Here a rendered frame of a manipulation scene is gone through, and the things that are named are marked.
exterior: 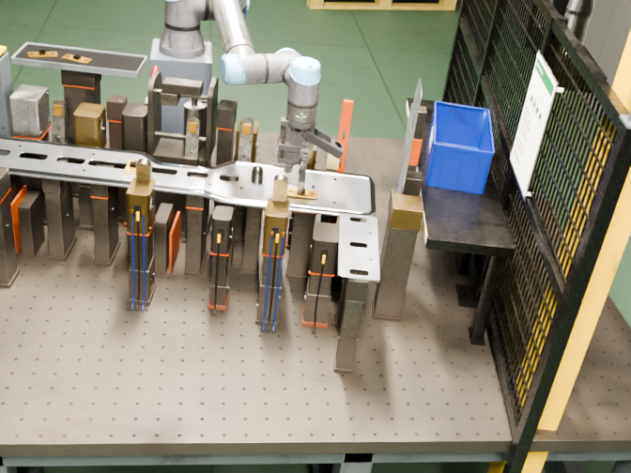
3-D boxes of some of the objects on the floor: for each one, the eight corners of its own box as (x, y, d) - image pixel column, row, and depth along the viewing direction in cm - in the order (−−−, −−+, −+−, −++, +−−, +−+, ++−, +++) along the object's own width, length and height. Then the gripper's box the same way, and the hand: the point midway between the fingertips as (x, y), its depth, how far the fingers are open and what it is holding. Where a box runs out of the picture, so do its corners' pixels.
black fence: (432, 648, 221) (600, 130, 138) (397, 250, 387) (464, -94, 304) (483, 653, 221) (682, 140, 138) (426, 253, 388) (501, -89, 305)
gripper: (283, 109, 212) (277, 180, 223) (280, 125, 203) (274, 198, 215) (315, 112, 212) (308, 183, 223) (314, 128, 204) (306, 202, 215)
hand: (302, 188), depth 218 cm, fingers closed, pressing on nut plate
